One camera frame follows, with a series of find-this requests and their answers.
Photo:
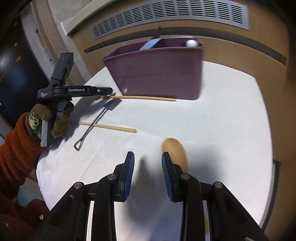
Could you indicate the grey ventilation grille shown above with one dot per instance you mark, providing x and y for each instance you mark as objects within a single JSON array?
[{"x": 226, "y": 12}]

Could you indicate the wooden spoon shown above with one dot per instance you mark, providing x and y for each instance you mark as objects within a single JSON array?
[{"x": 177, "y": 153}]

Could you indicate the long wooden chopstick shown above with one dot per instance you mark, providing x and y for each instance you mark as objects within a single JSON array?
[{"x": 137, "y": 97}]

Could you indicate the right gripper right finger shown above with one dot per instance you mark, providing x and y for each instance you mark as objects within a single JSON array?
[{"x": 184, "y": 188}]

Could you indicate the white ball-head utensil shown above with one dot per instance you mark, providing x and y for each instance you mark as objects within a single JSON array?
[{"x": 191, "y": 43}]

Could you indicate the gloved left hand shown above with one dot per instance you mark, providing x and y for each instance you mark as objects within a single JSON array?
[{"x": 39, "y": 113}]

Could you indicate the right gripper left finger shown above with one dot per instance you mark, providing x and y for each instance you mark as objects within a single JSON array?
[{"x": 114, "y": 187}]

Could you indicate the light blue spoon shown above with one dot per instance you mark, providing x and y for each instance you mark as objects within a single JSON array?
[{"x": 149, "y": 44}]

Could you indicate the short wooden chopstick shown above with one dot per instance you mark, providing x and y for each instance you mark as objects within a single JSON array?
[{"x": 115, "y": 128}]

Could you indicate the maroon plastic bin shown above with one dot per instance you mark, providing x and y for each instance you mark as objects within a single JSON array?
[{"x": 169, "y": 69}]

